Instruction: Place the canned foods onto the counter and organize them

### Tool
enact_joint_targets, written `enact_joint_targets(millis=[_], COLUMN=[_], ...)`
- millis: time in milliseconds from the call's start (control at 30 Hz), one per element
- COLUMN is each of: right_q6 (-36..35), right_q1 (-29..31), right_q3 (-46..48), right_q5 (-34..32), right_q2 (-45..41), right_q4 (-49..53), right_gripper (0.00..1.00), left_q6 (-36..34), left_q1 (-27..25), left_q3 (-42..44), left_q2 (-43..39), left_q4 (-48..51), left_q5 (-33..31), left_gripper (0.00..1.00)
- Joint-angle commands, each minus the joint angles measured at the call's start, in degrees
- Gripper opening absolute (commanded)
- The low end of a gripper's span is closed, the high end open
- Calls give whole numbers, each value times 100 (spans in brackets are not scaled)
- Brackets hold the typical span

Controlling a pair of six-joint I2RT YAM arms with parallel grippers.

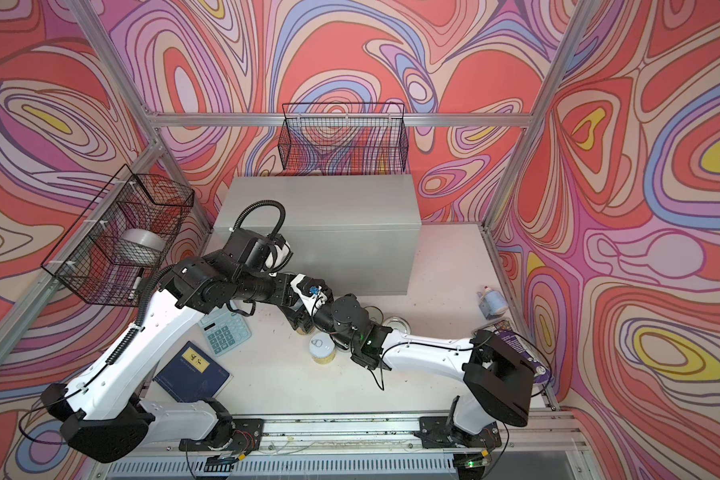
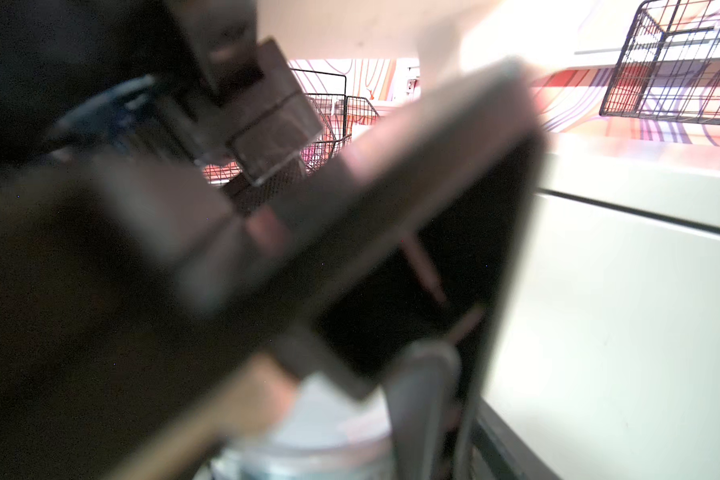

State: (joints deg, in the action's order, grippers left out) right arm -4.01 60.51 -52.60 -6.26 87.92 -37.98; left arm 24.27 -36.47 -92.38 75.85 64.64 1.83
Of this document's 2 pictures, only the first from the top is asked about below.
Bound dark tomato can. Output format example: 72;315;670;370
365;306;385;324

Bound black wire basket back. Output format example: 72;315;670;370
278;101;409;176

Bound dark blue notebook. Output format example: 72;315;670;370
153;341;232;403

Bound purple packet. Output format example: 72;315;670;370
487;322;553;386

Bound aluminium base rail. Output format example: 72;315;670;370
87;410;602;479

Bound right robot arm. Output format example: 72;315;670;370
305;292;537;436

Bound white yellow can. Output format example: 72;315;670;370
309;332;336;365

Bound blue label large can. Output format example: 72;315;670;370
382;316;411;334

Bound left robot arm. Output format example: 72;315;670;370
41;200;334;463

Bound small white bottle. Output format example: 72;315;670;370
478;287;509;320

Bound mint green calculator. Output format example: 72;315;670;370
199;309;252;357

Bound black wire basket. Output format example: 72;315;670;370
278;101;409;176
41;166;195;307

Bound black wire basket left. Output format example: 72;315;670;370
41;166;195;307

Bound grey metal cabinet box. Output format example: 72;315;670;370
206;174;422;296

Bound black marker pen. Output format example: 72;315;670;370
129;268;144;301

